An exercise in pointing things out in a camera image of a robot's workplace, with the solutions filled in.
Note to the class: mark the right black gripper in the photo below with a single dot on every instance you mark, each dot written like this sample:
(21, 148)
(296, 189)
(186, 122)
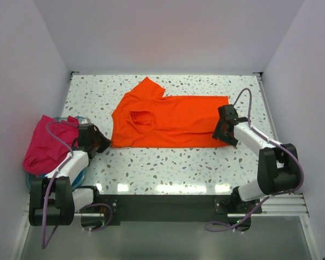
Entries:
(222, 130)

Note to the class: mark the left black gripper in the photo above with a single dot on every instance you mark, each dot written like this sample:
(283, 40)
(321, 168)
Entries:
(98, 142)

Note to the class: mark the orange t shirt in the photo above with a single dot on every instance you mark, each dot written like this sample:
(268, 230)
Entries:
(146, 118)

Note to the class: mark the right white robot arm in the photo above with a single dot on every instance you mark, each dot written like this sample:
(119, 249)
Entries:
(278, 170)

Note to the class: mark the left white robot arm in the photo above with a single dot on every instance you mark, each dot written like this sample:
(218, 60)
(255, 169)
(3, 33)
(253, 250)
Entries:
(52, 199)

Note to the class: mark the pink t shirt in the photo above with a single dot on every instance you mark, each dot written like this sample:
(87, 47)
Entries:
(45, 152)

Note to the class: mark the teal plastic basket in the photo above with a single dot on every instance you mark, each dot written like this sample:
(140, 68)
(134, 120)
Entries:
(58, 171)

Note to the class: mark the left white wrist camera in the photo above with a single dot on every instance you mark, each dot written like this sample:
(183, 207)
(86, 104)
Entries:
(84, 122)

